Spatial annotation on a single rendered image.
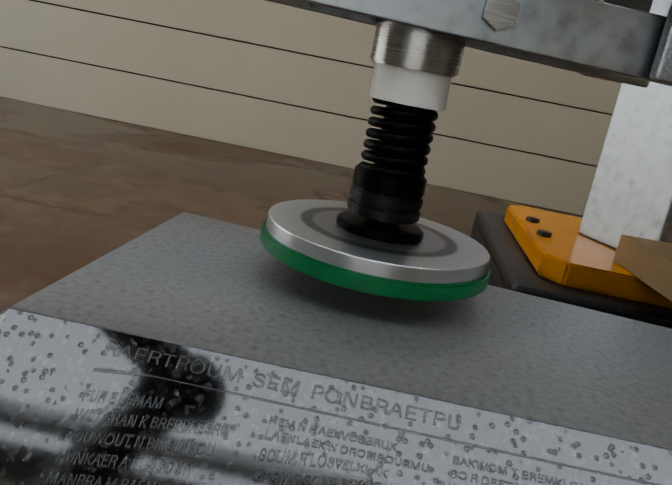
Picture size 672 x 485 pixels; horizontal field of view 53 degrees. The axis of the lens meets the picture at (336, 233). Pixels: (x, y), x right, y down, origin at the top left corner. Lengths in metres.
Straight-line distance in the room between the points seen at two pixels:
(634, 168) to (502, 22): 0.84
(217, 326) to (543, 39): 0.34
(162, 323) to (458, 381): 0.22
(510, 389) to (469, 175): 6.22
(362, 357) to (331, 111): 6.18
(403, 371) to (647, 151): 0.93
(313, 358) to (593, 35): 0.34
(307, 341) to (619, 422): 0.23
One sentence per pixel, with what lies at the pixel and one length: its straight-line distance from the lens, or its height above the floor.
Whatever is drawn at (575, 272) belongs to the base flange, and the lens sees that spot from 1.16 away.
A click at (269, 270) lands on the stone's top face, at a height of 0.82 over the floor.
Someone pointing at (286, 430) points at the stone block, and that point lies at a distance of 0.45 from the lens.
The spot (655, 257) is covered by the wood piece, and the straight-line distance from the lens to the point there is 1.15.
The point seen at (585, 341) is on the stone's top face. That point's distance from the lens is 0.66.
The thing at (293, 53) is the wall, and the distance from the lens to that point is 6.68.
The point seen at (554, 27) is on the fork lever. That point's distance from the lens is 0.58.
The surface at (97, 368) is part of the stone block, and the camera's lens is 0.48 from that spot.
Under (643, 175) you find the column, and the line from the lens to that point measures 1.35.
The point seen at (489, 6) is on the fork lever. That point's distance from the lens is 0.56.
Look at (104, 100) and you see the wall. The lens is 7.23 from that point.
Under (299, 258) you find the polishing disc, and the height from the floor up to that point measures 0.86.
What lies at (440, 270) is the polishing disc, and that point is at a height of 0.88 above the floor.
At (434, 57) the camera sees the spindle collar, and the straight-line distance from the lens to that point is 0.58.
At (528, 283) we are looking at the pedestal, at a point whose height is 0.74.
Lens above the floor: 1.03
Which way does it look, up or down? 15 degrees down
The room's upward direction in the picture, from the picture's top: 11 degrees clockwise
